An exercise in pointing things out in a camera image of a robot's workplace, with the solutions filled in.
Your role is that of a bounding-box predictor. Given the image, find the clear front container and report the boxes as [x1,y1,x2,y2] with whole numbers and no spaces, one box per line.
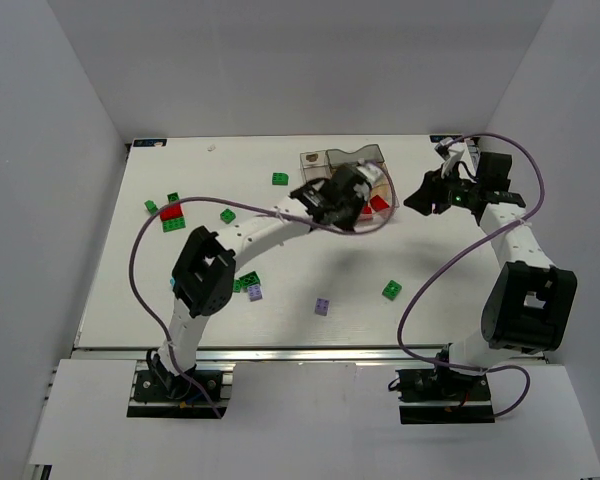
[355,168,399,235]

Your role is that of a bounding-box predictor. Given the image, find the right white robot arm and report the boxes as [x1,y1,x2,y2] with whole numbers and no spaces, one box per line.
[404,170,578,376]

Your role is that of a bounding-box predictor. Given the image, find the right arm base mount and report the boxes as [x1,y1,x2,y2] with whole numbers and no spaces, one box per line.
[387,367,495,425]

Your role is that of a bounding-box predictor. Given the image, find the blue label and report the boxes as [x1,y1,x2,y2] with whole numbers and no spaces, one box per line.
[429,135,451,143]
[132,138,167,148]

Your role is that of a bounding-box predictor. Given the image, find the blue label left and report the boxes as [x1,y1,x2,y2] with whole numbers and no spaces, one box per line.
[132,138,167,148]

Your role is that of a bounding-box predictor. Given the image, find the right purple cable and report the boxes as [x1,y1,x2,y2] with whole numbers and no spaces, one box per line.
[397,132,547,417]

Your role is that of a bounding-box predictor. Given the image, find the small green lego far left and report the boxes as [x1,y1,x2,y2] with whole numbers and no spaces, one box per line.
[145,200,159,215]

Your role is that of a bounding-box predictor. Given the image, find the clear long narrow container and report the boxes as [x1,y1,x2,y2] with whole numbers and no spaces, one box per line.
[300,150,340,200]

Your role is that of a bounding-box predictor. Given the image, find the green lego under red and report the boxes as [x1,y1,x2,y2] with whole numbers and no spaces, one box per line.
[162,217,186,233]

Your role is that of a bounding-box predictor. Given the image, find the purple lego centre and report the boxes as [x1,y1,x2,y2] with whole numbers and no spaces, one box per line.
[314,298,330,316]

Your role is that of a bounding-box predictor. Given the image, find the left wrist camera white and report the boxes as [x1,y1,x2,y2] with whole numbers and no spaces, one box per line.
[353,160,384,201]

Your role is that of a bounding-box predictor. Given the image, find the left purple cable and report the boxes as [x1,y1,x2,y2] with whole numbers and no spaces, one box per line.
[129,159,399,419]

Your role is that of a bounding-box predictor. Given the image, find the green curved lego brick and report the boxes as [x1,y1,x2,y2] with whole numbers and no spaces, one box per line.
[271,172,289,186]

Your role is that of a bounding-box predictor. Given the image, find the blue label right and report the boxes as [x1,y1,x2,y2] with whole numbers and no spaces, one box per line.
[429,135,451,143]

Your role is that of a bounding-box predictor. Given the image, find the green square lego right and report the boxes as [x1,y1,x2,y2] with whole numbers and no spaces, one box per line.
[382,280,402,301]

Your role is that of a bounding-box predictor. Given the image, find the red sloped lego brick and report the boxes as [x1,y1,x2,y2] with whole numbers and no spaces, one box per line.
[369,195,390,212]

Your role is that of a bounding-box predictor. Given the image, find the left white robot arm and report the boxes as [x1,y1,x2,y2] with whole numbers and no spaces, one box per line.
[158,162,383,375]

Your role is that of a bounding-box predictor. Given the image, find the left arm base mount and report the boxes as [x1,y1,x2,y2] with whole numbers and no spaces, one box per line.
[127,349,230,420]

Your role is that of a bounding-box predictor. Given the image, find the green lego middle left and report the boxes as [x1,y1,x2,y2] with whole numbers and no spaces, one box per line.
[220,208,236,224]

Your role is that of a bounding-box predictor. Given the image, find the dark smoked container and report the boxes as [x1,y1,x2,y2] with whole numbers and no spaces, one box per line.
[325,144,385,171]

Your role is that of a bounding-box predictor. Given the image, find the purple cable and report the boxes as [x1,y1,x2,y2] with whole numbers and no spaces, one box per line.
[397,132,547,417]
[129,159,399,419]

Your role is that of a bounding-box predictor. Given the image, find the purple lego left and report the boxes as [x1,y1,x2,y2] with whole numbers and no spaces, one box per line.
[247,284,263,301]

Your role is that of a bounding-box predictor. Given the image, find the dark green lego brick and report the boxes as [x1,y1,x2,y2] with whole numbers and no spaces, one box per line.
[239,271,261,289]

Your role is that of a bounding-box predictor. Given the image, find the green lego with triangle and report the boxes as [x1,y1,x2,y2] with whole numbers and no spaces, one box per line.
[167,192,180,204]

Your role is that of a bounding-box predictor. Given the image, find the purple lego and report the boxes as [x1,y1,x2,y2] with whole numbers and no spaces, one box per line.
[247,284,263,301]
[314,298,330,316]

